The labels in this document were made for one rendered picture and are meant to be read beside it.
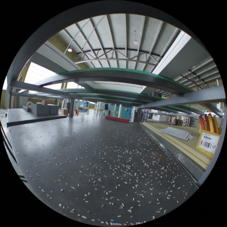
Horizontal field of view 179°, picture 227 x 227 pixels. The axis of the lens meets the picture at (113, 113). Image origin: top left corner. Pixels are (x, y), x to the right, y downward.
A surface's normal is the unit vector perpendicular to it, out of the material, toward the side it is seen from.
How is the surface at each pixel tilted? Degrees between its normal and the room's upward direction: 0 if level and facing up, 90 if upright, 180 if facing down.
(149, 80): 90
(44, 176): 0
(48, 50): 90
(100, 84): 90
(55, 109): 90
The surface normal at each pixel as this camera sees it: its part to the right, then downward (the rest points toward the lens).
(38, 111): 0.98, 0.14
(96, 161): 0.14, -0.99
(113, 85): -0.14, 0.05
